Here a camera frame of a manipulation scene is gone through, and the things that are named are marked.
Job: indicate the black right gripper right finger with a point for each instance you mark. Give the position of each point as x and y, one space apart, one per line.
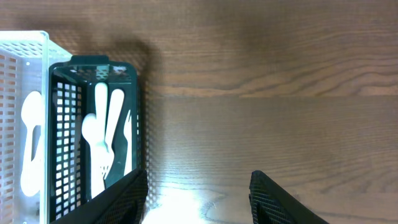
271 204

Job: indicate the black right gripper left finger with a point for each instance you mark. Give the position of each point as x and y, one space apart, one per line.
123 202

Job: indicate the white plastic fork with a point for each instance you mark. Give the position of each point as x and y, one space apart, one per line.
115 106
101 105
128 135

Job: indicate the white plastic spoon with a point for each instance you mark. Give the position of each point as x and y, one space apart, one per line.
90 132
32 116

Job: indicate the clear perforated plastic basket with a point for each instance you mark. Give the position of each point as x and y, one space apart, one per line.
26 56

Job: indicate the dark green plastic basket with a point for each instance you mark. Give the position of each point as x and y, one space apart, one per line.
71 96

